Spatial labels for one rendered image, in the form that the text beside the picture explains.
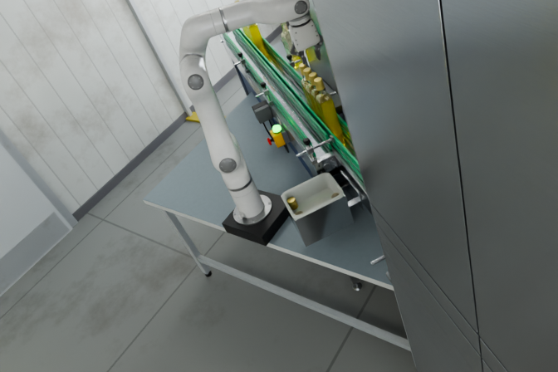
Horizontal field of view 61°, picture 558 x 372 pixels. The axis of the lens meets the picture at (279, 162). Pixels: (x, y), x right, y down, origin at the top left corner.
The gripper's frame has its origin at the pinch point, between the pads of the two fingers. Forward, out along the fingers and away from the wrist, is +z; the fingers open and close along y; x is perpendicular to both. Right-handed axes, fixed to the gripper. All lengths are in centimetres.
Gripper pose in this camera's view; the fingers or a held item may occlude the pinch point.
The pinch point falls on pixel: (311, 57)
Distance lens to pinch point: 191.1
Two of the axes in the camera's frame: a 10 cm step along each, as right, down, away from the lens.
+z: 3.1, 7.5, 5.9
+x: 3.0, 5.1, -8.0
